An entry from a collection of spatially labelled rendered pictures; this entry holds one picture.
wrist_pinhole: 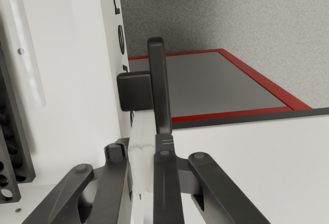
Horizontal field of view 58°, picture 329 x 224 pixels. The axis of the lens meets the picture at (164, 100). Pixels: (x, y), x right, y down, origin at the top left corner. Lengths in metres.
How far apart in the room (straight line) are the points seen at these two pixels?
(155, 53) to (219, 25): 0.94
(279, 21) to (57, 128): 1.01
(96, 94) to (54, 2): 0.12
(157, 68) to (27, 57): 0.13
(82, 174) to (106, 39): 0.08
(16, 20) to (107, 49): 0.12
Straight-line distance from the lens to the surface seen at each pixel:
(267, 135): 0.42
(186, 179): 0.16
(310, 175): 0.47
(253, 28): 1.17
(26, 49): 0.29
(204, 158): 0.16
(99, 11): 0.19
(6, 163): 0.27
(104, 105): 0.20
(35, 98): 0.30
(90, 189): 0.16
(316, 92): 1.33
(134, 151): 0.17
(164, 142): 0.19
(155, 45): 0.20
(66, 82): 0.30
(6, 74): 0.28
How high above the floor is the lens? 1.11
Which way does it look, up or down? 72 degrees down
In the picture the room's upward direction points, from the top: 174 degrees clockwise
